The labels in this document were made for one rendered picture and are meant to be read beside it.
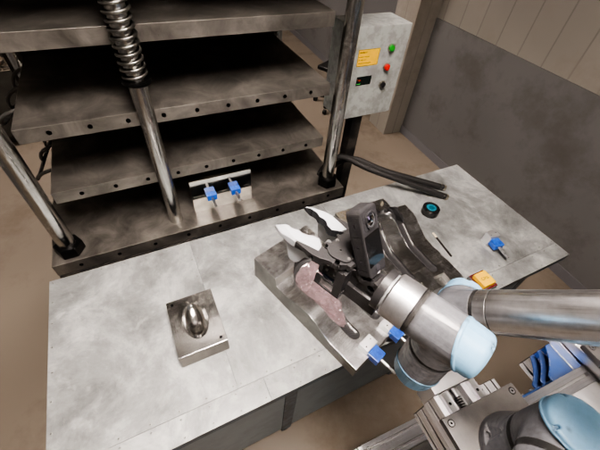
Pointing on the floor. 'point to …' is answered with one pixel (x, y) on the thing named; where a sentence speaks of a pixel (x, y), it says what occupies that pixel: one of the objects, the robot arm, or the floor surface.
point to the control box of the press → (367, 74)
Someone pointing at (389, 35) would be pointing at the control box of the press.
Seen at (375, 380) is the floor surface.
